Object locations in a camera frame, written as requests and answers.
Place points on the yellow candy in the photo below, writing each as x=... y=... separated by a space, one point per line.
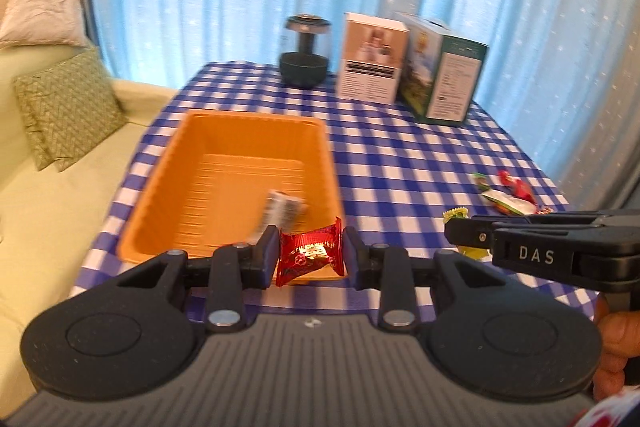
x=455 y=213

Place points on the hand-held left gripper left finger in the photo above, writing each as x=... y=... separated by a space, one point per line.
x=270 y=257

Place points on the dark green tabletop humidifier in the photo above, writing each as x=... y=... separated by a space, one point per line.
x=304 y=62

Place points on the beige satin cushion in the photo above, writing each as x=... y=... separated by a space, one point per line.
x=42 y=14

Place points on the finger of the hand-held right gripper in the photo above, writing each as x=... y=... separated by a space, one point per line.
x=575 y=254
x=470 y=234

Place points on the red candy gold print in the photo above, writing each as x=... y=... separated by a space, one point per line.
x=310 y=252

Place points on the person's right hand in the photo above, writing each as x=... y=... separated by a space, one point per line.
x=612 y=337

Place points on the orange plastic tray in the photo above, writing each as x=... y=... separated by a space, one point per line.
x=225 y=167

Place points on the small grey snack packet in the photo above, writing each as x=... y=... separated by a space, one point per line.
x=281 y=209

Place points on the green wrapped candy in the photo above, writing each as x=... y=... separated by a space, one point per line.
x=482 y=182

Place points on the green zigzag cushion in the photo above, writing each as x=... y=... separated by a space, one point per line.
x=67 y=107

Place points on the white green snack packet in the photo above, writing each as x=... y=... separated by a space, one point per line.
x=507 y=202

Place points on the red white patterned clothing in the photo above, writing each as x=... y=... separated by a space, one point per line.
x=605 y=414

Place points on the green cardboard box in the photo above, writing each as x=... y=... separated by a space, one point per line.
x=440 y=77

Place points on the blue white checked tablecloth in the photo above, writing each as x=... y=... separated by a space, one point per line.
x=400 y=157

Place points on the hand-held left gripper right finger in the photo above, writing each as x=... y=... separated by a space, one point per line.
x=350 y=257

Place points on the small red candy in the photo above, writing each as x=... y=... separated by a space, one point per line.
x=544 y=209

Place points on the white cardboard box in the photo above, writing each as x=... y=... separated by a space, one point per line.
x=370 y=62

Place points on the light green sofa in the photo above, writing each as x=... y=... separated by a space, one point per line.
x=60 y=207

